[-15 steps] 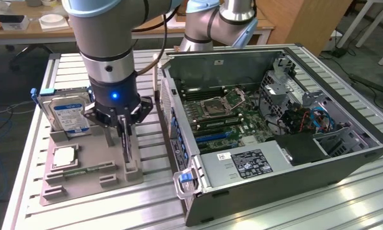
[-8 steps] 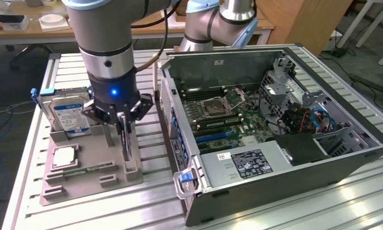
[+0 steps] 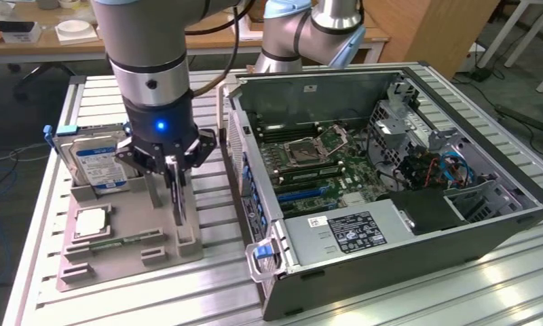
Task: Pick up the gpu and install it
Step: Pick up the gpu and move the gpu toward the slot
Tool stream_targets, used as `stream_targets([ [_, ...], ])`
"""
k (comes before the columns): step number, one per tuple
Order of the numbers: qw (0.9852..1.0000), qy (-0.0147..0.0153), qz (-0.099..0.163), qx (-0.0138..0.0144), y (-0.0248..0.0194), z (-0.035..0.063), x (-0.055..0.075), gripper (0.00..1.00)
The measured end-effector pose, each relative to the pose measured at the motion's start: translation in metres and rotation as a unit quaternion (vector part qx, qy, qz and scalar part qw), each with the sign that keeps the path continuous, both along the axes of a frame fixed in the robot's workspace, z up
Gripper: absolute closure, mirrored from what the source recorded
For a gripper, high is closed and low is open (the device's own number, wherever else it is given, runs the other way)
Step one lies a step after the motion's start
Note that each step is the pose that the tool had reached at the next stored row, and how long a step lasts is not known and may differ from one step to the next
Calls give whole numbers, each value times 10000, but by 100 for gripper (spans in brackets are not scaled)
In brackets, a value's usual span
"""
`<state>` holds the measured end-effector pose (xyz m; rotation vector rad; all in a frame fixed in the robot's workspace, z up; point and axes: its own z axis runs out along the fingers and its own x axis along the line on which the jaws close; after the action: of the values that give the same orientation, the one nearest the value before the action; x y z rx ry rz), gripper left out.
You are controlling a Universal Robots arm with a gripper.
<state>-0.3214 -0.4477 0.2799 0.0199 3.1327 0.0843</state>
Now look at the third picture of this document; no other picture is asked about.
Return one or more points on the open black PC case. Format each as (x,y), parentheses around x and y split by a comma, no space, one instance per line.
(389,271)

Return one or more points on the silver CPU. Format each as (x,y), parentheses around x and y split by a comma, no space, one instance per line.
(91,221)

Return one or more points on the blue expansion slot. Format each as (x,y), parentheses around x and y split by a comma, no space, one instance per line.
(299,194)

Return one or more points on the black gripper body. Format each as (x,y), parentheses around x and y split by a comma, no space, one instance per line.
(163,119)

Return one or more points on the white papers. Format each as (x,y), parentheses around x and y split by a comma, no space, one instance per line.
(254,29)

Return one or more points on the grey parts rack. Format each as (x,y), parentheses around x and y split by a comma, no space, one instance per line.
(127,265)

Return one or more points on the grey cup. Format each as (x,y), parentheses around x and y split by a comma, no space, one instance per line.
(49,4)

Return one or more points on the hard disk in blue caddy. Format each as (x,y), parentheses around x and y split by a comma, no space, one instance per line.
(95,159)

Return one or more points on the graphics card with metal bracket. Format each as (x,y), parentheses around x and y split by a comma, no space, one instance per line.
(180,203)

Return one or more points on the silver finned heatsink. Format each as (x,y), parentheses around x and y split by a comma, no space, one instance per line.
(355,199)

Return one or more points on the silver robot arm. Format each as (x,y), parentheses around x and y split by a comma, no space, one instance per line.
(140,51)

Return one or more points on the metal disk bay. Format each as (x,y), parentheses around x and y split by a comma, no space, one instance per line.
(399,132)

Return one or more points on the white table frame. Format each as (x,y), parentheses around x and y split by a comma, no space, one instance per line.
(515,30)

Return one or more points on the green motherboard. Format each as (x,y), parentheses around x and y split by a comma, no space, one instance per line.
(367,176)

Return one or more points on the green RAM stick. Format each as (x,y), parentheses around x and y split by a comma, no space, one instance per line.
(115,242)

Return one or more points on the wooden desk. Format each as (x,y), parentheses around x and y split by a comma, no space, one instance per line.
(27,51)

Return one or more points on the black RAM stick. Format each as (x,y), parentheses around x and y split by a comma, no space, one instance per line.
(312,174)

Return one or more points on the metal socket cover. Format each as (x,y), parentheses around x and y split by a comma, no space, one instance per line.
(338,134)

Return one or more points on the black office chair base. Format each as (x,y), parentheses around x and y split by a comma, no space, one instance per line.
(33,78)

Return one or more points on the grey power supply unit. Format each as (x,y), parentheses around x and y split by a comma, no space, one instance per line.
(308,237)

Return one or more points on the CPU socket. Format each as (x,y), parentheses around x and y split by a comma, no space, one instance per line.
(306,153)

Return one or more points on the black and white box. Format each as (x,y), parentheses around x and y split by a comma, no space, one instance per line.
(21,32)

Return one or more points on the wooden cabinet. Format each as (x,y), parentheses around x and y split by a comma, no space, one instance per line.
(435,34)

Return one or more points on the black power adapter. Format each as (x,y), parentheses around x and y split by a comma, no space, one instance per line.
(479,74)

